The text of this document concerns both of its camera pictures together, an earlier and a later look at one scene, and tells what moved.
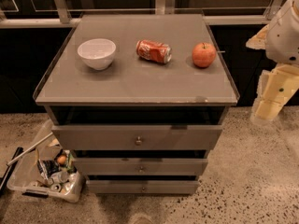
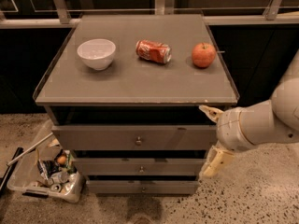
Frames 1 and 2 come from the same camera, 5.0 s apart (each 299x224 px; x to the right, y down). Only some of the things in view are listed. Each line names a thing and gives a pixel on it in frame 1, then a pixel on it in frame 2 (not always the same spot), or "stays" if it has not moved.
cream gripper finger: x=259 y=40 to x=212 y=113
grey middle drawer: x=141 y=166 stays
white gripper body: x=284 y=36 to x=228 y=127
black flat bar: x=4 y=179 stays
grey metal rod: x=28 y=149 stays
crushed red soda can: x=157 y=51 stays
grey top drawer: x=137 y=137 stays
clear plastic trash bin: x=49 y=170 stays
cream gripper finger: x=276 y=87 to x=217 y=159
